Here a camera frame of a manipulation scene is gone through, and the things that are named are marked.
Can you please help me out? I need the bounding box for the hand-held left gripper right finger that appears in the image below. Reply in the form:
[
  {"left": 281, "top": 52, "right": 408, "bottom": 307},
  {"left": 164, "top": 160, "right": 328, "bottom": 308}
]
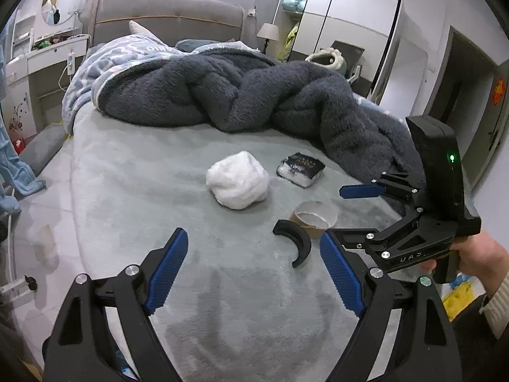
[{"left": 319, "top": 231, "right": 464, "bottom": 382}]

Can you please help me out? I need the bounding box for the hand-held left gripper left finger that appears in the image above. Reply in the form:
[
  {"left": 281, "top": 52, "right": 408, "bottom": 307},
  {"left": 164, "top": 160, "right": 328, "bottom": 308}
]
[{"left": 43, "top": 228, "right": 189, "bottom": 382}]

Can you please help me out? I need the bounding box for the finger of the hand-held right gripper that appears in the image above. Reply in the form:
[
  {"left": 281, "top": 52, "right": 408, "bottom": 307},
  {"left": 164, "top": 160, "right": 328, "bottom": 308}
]
[
  {"left": 330, "top": 206, "right": 458, "bottom": 276},
  {"left": 339, "top": 171, "right": 427, "bottom": 208}
]

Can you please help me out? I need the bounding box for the black curved plastic piece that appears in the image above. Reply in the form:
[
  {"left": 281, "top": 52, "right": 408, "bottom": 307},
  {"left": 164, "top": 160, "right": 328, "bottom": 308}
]
[{"left": 273, "top": 220, "right": 312, "bottom": 268}]

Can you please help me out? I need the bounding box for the brown cardboard tape roll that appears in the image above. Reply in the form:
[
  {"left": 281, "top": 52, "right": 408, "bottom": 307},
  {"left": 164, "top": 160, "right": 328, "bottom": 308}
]
[{"left": 289, "top": 201, "right": 339, "bottom": 240}]

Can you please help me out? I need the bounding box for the black and white packet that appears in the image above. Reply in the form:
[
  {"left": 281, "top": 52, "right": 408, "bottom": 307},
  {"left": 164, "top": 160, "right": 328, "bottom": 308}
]
[{"left": 276, "top": 152, "right": 326, "bottom": 189}]

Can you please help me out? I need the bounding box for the white tissue ball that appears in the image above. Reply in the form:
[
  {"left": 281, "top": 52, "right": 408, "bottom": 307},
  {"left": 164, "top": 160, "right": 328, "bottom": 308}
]
[{"left": 206, "top": 150, "right": 269, "bottom": 211}]

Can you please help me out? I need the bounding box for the person's right forearm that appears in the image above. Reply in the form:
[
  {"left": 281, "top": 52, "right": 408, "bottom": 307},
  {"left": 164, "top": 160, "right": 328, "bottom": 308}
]
[{"left": 478, "top": 268, "right": 509, "bottom": 342}]

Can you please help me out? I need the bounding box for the person's right hand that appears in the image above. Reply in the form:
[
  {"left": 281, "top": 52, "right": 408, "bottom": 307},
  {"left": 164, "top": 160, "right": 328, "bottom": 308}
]
[{"left": 453, "top": 231, "right": 509, "bottom": 287}]

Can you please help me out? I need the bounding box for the dark door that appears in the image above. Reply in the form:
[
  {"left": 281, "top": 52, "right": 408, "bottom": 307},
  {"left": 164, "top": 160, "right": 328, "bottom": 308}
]
[{"left": 425, "top": 26, "right": 500, "bottom": 192}]

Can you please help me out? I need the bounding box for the yellow and blue bag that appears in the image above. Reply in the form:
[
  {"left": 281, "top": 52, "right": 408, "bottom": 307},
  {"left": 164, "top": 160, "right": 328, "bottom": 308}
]
[{"left": 441, "top": 274, "right": 485, "bottom": 322}]

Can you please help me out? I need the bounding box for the bed with grey-green sheet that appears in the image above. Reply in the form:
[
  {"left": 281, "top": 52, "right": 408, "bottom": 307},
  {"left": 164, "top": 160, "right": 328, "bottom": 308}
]
[{"left": 69, "top": 107, "right": 412, "bottom": 382}]

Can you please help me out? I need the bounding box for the red door decoration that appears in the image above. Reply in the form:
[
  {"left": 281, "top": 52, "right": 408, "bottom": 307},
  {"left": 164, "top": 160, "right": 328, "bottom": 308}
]
[{"left": 490, "top": 77, "right": 509, "bottom": 107}]

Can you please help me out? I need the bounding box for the green and cream pet bed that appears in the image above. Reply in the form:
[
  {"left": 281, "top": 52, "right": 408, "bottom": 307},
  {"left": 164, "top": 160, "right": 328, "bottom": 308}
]
[{"left": 305, "top": 47, "right": 348, "bottom": 76}]

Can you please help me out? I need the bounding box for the dark office chair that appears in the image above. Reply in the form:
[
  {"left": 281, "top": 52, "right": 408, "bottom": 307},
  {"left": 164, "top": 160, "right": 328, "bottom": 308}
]
[{"left": 330, "top": 40, "right": 366, "bottom": 89}]

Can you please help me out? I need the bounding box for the white clothes rack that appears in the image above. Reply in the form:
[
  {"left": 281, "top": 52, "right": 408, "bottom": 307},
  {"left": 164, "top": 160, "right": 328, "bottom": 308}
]
[{"left": 0, "top": 274, "right": 39, "bottom": 300}]

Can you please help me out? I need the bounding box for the dark grey fluffy blanket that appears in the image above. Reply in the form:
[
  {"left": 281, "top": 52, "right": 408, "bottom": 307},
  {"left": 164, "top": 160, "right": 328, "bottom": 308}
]
[{"left": 95, "top": 50, "right": 429, "bottom": 212}]

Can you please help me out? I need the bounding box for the yellow-green garment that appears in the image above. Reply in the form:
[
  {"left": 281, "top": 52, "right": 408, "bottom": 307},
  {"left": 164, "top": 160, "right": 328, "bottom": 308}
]
[{"left": 284, "top": 22, "right": 300, "bottom": 63}]

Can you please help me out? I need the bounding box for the grey floor cushion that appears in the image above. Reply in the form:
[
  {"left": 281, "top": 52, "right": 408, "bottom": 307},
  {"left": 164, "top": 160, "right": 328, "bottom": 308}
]
[{"left": 18, "top": 125, "right": 68, "bottom": 178}]

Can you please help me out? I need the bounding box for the white wardrobe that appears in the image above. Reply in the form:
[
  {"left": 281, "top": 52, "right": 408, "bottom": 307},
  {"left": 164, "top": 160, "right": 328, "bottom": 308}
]
[{"left": 272, "top": 0, "right": 402, "bottom": 105}]

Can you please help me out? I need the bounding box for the bedside table lamp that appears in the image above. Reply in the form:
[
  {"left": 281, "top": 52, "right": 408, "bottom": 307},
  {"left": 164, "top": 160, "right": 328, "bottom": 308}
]
[{"left": 256, "top": 23, "right": 279, "bottom": 55}]

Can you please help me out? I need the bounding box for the grey-blue pillow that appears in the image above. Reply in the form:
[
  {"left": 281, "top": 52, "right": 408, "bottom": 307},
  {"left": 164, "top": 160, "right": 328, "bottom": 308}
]
[{"left": 175, "top": 39, "right": 236, "bottom": 53}]

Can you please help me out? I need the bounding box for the blue patterned blanket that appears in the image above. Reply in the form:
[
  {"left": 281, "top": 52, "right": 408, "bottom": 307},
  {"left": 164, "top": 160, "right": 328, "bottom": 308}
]
[{"left": 61, "top": 33, "right": 261, "bottom": 137}]

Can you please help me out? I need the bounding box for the white vanity desk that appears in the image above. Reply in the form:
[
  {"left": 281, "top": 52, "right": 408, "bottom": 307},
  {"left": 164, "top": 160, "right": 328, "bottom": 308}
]
[{"left": 7, "top": 8, "right": 90, "bottom": 145}]

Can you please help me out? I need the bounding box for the beige pillow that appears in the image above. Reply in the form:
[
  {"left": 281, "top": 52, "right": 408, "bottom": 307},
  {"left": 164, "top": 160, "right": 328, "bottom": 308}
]
[{"left": 128, "top": 20, "right": 154, "bottom": 37}]

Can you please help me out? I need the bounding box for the grey padded headboard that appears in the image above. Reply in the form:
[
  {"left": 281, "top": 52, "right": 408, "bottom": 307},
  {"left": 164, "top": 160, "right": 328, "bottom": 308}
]
[{"left": 87, "top": 0, "right": 246, "bottom": 55}]

